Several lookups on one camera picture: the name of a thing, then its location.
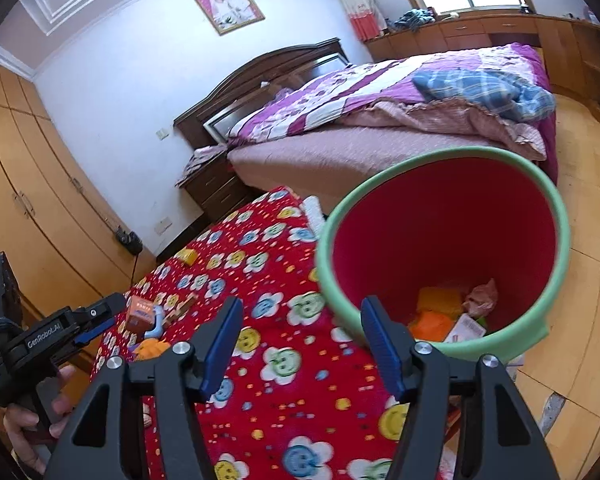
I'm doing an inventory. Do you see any yellow foam fruit net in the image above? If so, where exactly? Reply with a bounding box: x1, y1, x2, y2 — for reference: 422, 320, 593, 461
419, 286, 463, 313

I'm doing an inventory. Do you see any brown cardboard piece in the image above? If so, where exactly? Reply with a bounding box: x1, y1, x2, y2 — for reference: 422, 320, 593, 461
162, 294, 199, 322

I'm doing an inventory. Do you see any black charger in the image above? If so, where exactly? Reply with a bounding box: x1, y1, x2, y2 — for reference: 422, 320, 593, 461
116, 228, 143, 256

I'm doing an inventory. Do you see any bed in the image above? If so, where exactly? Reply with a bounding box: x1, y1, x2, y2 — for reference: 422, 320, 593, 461
227, 42, 561, 206

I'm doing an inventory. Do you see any orange foam fruit net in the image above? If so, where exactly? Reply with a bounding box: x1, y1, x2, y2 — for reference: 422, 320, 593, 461
409, 310, 456, 343

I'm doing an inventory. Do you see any wooden wardrobe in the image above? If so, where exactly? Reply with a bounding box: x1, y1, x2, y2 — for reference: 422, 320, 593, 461
0, 55, 156, 311

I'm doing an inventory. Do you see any person's left hand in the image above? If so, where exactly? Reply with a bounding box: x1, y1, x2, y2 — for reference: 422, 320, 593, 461
2, 365, 77, 476

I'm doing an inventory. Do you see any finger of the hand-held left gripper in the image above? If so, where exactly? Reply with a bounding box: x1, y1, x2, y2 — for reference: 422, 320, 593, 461
71, 321, 110, 349
77, 293, 127, 332

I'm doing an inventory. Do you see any blue plaid cloth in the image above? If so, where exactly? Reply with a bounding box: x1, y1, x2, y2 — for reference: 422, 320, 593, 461
412, 67, 557, 122

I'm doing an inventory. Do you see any light blue plastic piece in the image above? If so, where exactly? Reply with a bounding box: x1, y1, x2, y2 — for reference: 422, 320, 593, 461
145, 305, 168, 341

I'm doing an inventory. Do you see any purple patterned quilt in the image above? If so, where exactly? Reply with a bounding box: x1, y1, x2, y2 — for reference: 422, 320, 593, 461
228, 42, 556, 161

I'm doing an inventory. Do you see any blue-green clothes pile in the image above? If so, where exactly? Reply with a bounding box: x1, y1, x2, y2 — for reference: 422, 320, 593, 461
394, 8, 437, 33

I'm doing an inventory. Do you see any framed wall photo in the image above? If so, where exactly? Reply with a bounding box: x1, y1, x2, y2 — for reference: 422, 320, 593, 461
192, 0, 266, 37

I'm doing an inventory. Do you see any long wooden window cabinet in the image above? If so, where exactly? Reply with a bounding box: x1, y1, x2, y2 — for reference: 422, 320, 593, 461
365, 14, 600, 136

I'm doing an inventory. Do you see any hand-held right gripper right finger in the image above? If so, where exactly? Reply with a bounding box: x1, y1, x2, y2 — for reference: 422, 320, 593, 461
361, 296, 561, 480

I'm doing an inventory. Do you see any orange cardboard box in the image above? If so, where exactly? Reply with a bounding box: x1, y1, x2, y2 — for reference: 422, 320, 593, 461
124, 296, 157, 335

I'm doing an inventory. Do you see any red bin with green rim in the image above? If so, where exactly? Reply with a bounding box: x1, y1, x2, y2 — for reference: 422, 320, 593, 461
314, 146, 567, 366

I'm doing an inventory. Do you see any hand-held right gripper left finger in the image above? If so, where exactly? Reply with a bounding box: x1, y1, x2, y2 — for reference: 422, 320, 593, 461
45, 296, 245, 480

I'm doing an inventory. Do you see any dark wooden headboard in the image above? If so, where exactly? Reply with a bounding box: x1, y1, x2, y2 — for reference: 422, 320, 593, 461
174, 37, 351, 153

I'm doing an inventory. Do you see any yellow toy piece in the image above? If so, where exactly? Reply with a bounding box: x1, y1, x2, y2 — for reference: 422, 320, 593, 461
132, 338, 172, 362

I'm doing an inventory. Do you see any dark wooden nightstand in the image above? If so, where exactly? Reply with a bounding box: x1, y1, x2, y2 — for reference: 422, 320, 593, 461
179, 152, 261, 226

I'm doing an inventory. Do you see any red smiley flower tablecloth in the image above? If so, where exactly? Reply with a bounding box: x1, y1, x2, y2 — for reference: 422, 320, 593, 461
90, 186, 461, 480

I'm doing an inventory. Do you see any white and red curtain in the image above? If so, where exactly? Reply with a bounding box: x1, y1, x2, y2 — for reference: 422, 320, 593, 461
330, 0, 388, 42

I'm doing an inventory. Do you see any pink clothes pile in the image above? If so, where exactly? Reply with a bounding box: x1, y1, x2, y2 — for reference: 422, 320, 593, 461
175, 145, 228, 187

